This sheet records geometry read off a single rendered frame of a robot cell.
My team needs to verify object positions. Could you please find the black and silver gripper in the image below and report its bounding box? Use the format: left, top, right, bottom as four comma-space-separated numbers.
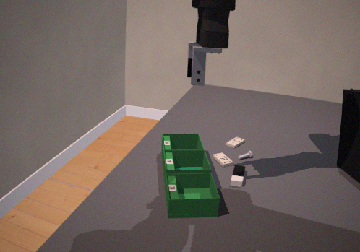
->
187, 0, 236, 86

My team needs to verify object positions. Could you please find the cream domino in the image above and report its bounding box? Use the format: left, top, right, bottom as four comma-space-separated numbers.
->
226, 137, 244, 148
213, 153, 233, 167

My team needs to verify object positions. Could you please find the green three-compartment bin rack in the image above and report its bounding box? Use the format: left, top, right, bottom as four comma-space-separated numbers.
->
161, 134, 220, 218

